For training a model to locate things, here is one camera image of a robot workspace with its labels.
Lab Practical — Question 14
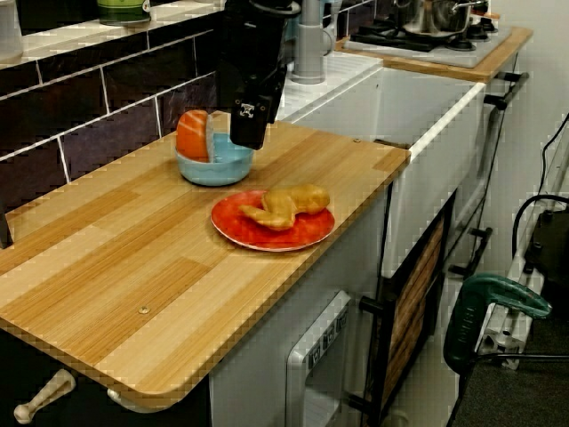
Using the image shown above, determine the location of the aluminium extrusion rail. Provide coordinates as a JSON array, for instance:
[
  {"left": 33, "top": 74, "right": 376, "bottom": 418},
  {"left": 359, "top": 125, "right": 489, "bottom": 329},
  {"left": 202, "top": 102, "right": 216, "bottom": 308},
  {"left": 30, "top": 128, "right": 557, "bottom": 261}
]
[{"left": 477, "top": 146, "right": 569, "bottom": 370}]

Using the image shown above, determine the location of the white kitchen cabinet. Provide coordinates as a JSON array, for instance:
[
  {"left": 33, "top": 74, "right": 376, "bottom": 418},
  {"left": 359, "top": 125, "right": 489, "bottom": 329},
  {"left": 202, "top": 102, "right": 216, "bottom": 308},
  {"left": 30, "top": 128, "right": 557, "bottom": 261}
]
[{"left": 208, "top": 177, "right": 388, "bottom": 427}]

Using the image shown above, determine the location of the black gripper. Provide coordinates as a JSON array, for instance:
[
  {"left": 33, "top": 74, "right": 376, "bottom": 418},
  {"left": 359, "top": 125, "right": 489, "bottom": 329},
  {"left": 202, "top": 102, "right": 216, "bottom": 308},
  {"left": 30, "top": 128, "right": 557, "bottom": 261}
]
[{"left": 215, "top": 8, "right": 289, "bottom": 150}]

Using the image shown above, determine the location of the green power drill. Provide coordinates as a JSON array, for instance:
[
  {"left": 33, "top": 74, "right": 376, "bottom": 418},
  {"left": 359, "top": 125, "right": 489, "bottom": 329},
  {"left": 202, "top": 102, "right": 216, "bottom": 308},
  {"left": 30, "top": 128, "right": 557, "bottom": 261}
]
[{"left": 443, "top": 272, "right": 552, "bottom": 370}]

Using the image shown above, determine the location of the thin black cable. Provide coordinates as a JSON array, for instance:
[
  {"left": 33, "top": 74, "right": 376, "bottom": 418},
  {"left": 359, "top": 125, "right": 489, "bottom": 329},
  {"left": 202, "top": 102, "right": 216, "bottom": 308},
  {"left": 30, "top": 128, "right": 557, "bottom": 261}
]
[{"left": 539, "top": 111, "right": 569, "bottom": 197}]

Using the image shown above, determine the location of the black framed oven door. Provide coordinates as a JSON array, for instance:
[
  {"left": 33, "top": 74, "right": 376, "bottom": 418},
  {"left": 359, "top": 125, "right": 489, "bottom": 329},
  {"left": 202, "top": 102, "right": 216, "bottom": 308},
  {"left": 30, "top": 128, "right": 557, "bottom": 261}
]
[{"left": 358, "top": 189, "right": 459, "bottom": 427}]

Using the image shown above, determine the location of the grey toy stove top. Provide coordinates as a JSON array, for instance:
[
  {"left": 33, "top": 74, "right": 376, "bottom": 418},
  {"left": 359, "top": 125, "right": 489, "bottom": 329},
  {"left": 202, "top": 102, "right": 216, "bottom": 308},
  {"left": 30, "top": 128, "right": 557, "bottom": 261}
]
[{"left": 341, "top": 17, "right": 519, "bottom": 68}]

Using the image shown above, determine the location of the dark shelf upright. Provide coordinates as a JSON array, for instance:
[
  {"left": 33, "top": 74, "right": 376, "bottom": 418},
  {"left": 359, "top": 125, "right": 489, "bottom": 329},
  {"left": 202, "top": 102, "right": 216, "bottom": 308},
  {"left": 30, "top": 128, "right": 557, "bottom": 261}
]
[{"left": 0, "top": 208, "right": 14, "bottom": 250}]

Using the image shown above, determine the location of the thick black cable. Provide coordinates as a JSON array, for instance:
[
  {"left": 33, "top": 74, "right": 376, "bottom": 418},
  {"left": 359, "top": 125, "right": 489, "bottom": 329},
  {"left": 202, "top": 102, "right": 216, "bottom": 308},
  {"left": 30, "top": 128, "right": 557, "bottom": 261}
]
[{"left": 510, "top": 194, "right": 569, "bottom": 263}]

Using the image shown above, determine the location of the brown toy chicken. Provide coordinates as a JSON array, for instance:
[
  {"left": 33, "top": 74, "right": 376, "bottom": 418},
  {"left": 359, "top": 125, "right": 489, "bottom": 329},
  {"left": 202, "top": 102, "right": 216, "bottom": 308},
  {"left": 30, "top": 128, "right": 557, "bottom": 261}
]
[{"left": 237, "top": 184, "right": 331, "bottom": 232}]

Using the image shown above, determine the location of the light blue bowl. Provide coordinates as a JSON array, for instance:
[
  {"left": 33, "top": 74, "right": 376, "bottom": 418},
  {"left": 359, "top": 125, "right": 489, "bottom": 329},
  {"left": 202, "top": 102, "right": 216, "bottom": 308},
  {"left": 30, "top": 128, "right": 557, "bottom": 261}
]
[{"left": 173, "top": 132, "right": 255, "bottom": 187}]

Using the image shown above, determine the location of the black bar handle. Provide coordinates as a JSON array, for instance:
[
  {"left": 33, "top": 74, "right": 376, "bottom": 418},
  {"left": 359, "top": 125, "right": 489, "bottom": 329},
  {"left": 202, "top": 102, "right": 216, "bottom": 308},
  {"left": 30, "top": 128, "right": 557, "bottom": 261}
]
[
  {"left": 483, "top": 70, "right": 530, "bottom": 111},
  {"left": 448, "top": 227, "right": 493, "bottom": 277}
]

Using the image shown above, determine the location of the shiny metal pot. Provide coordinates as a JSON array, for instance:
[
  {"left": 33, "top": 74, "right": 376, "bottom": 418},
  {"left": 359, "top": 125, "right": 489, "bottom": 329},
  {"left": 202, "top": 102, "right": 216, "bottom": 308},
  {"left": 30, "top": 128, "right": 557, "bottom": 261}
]
[{"left": 393, "top": 0, "right": 484, "bottom": 37}]

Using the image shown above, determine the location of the red plate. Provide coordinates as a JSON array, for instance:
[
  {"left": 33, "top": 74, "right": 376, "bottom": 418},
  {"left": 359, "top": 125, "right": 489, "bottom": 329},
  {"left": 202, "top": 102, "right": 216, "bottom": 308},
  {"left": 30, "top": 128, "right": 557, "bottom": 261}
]
[{"left": 210, "top": 189, "right": 336, "bottom": 253}]

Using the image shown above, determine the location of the grey dispenser panel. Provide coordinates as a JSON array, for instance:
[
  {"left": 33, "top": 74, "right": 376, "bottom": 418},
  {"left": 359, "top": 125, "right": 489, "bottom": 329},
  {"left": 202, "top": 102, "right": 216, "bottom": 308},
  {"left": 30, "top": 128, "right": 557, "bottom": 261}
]
[{"left": 285, "top": 290, "right": 352, "bottom": 427}]

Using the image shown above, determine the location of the white curved handle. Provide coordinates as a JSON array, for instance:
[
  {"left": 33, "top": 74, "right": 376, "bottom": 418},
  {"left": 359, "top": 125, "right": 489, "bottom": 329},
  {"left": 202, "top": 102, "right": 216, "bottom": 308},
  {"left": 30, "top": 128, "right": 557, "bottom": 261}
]
[{"left": 106, "top": 387, "right": 179, "bottom": 413}]

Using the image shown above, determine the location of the white plastic cup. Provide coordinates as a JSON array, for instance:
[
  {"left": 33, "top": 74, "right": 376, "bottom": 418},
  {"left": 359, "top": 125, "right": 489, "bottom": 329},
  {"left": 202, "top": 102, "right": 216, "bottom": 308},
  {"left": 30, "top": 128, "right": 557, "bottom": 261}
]
[{"left": 0, "top": 0, "right": 24, "bottom": 63}]

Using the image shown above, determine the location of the white toy sink unit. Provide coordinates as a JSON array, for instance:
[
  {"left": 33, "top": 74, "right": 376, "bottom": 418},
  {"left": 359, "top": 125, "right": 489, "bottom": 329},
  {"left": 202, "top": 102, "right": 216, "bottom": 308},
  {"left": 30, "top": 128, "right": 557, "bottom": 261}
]
[{"left": 252, "top": 51, "right": 488, "bottom": 279}]

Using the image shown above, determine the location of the grey toy faucet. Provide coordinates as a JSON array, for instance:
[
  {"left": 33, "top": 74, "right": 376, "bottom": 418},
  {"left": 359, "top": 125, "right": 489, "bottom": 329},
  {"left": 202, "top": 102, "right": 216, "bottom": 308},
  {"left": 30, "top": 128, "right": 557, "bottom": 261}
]
[{"left": 284, "top": 0, "right": 334, "bottom": 85}]

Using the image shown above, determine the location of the black power box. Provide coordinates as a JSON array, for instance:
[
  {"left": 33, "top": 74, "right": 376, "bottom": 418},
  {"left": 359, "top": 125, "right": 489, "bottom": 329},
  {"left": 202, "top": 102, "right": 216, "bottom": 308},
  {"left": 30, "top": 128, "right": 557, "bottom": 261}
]
[{"left": 523, "top": 208, "right": 569, "bottom": 272}]

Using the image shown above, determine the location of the salmon sushi toy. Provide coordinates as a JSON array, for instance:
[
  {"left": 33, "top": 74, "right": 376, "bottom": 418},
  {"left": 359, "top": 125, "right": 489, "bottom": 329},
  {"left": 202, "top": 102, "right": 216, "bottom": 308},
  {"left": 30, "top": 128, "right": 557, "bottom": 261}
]
[{"left": 175, "top": 109, "right": 215, "bottom": 161}]

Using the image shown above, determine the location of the cream bar handle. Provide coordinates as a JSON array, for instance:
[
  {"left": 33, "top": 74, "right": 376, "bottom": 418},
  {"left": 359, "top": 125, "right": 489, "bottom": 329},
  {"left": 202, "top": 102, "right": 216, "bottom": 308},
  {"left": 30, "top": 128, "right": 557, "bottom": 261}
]
[{"left": 12, "top": 369, "right": 76, "bottom": 424}]

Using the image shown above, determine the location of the green can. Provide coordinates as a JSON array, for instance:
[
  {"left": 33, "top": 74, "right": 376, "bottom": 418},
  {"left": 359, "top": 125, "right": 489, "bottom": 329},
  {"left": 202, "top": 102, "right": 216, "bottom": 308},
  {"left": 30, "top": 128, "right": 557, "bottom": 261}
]
[{"left": 96, "top": 0, "right": 152, "bottom": 27}]

